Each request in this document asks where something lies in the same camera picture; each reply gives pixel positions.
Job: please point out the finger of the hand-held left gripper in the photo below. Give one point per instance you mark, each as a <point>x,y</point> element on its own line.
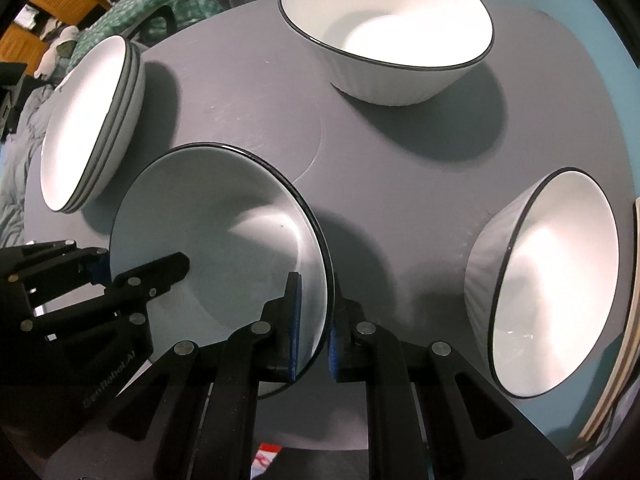
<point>55,260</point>
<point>150,280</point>

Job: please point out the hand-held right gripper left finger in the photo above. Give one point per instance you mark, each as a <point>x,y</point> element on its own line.
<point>297,330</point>

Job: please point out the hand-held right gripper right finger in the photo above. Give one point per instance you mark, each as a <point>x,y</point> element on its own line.
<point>334,355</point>

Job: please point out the white bowl with black rim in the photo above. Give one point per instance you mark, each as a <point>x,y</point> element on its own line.
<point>400,25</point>
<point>215,240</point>
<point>550,285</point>

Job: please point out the stack of white plates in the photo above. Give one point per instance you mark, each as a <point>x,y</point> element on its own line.
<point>80,125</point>

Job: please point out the white plate with black rim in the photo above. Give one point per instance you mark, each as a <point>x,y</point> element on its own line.
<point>127,110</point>
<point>136,110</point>

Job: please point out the grey quilted duvet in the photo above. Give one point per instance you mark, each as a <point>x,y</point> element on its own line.
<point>25,170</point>

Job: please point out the red and white packet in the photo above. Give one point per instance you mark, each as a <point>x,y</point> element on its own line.
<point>267,456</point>

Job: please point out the black clothes pile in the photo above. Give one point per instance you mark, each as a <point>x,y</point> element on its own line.
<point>12,95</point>

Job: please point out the beige clothes pile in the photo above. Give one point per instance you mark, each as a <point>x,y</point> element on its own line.
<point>60,50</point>

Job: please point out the black mesh office chair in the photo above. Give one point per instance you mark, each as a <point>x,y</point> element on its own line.
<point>165,12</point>

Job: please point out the green checked tablecloth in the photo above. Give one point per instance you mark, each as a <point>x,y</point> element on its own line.
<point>150,5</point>

